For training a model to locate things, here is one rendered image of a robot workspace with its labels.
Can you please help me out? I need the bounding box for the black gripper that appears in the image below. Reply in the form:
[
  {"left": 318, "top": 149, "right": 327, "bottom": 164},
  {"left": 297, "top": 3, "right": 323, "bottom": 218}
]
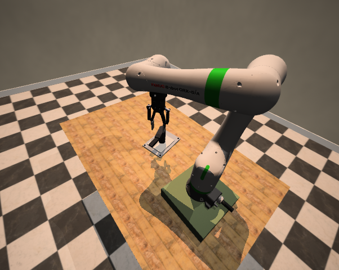
[{"left": 146, "top": 98, "right": 171, "bottom": 133}]

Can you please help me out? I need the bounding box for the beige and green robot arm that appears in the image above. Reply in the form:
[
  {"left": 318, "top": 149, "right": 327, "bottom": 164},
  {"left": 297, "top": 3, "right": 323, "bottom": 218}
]
[{"left": 126, "top": 55, "right": 287, "bottom": 212}]

